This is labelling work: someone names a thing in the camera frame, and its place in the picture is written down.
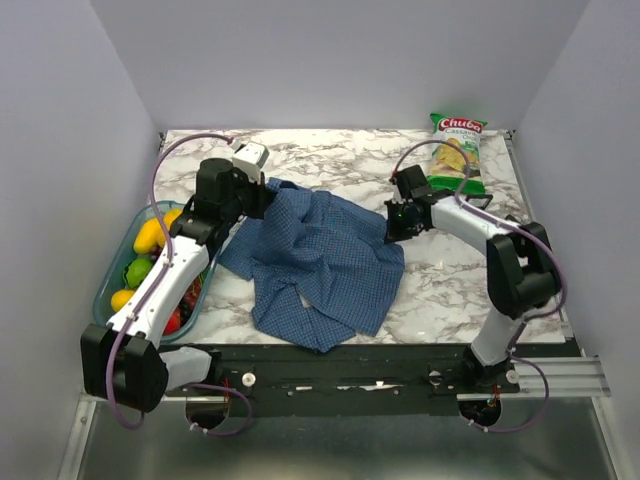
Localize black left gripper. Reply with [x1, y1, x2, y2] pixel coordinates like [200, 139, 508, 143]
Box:
[223, 167, 274, 222]

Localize blue checked shirt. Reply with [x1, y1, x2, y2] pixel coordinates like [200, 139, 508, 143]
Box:
[219, 178, 405, 352]

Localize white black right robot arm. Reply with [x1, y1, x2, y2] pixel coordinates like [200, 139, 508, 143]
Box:
[384, 165, 562, 392]

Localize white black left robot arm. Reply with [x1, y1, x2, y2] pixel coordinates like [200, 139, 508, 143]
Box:
[80, 153, 274, 413]

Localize black box with blue brooch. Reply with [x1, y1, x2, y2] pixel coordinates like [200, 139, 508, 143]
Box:
[464, 193, 494, 210]

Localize black box with gold brooch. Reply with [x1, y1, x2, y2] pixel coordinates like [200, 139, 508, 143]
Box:
[504, 214, 522, 225]

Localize orange fruit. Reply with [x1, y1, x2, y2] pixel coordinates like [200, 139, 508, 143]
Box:
[163, 208, 182, 230]

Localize green cassava chips bag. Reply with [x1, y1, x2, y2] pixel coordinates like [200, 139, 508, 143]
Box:
[426, 112, 487, 195]

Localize yellow mango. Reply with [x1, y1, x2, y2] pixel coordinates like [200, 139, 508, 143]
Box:
[133, 218, 165, 255]

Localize teal plastic fruit basket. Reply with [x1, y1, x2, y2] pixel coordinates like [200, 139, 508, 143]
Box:
[93, 205, 216, 345]

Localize dark purple grapes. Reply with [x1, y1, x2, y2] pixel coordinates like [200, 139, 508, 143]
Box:
[178, 278, 202, 325]

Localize yellow pear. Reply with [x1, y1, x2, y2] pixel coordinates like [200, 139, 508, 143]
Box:
[110, 288, 136, 313]

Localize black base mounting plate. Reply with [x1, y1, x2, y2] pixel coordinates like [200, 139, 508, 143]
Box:
[162, 343, 521, 418]

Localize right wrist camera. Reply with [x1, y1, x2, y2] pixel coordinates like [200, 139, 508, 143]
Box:
[391, 165, 432, 200]

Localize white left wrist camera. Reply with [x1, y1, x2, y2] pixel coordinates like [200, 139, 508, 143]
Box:
[231, 142, 269, 184]

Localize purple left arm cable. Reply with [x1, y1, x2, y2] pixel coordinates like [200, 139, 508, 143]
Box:
[104, 130, 254, 437]

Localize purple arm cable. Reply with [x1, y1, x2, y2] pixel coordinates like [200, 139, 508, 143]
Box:
[389, 139, 566, 434]
[104, 130, 254, 437]

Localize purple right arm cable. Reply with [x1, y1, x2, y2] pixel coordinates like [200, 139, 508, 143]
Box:
[389, 139, 566, 434]

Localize aluminium frame rail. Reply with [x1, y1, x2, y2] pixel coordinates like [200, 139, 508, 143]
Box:
[455, 355, 612, 402]

